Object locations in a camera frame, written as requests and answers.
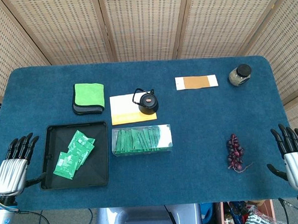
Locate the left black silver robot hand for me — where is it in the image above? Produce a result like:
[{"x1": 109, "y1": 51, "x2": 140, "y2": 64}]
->
[{"x1": 0, "y1": 132, "x2": 48, "y2": 200}]

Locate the green tea bag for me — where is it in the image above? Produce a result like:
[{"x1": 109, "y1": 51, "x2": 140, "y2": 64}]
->
[
  {"x1": 151, "y1": 127, "x2": 162, "y2": 150},
  {"x1": 72, "y1": 142, "x2": 96, "y2": 171},
  {"x1": 113, "y1": 130, "x2": 122, "y2": 153},
  {"x1": 130, "y1": 128, "x2": 144, "y2": 150},
  {"x1": 51, "y1": 150, "x2": 80, "y2": 181},
  {"x1": 66, "y1": 129, "x2": 96, "y2": 151}
]

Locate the black plastic tray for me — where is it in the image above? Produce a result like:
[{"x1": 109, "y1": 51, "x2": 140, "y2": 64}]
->
[{"x1": 37, "y1": 121, "x2": 111, "y2": 190}]

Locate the clear plastic box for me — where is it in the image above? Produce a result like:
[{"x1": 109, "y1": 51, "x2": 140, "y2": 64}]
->
[{"x1": 111, "y1": 124, "x2": 174, "y2": 157}]

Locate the purple artificial grape bunch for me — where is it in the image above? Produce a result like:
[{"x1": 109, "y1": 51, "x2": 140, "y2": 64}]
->
[{"x1": 226, "y1": 133, "x2": 254, "y2": 174}]

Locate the glass jar black lid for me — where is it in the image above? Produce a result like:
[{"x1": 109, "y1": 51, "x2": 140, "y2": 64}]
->
[{"x1": 228, "y1": 64, "x2": 253, "y2": 87}]

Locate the green grey microfiber cloth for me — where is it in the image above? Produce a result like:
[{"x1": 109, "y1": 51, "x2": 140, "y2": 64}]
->
[{"x1": 71, "y1": 82, "x2": 106, "y2": 116}]

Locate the blue felt table cover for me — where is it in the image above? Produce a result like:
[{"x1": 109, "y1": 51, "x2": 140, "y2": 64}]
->
[{"x1": 0, "y1": 53, "x2": 298, "y2": 214}]

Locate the white yellow paper envelope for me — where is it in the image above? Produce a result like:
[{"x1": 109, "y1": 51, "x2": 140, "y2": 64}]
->
[{"x1": 109, "y1": 92, "x2": 158, "y2": 126}]

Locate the white brown paper strip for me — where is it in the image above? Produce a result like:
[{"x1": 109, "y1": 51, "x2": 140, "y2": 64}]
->
[{"x1": 175, "y1": 74, "x2": 219, "y2": 91}]

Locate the blue-grey robot torso base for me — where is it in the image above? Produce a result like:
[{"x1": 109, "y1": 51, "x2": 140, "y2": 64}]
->
[{"x1": 94, "y1": 202, "x2": 203, "y2": 224}]

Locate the black cast iron teapot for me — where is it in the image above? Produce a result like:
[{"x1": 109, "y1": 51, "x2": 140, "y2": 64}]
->
[{"x1": 131, "y1": 87, "x2": 160, "y2": 116}]

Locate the woven bamboo folding screen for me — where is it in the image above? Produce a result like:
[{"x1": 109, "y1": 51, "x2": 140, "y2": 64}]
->
[{"x1": 0, "y1": 0, "x2": 298, "y2": 148}]

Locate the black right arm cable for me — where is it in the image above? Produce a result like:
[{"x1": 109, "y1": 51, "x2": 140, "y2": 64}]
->
[{"x1": 278, "y1": 197, "x2": 291, "y2": 224}]

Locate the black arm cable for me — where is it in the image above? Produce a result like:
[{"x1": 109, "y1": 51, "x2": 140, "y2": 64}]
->
[
  {"x1": 278, "y1": 197, "x2": 291, "y2": 224},
  {"x1": 17, "y1": 208, "x2": 53, "y2": 224}
]

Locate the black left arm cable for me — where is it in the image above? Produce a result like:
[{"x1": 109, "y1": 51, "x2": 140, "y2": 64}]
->
[{"x1": 17, "y1": 208, "x2": 53, "y2": 224}]

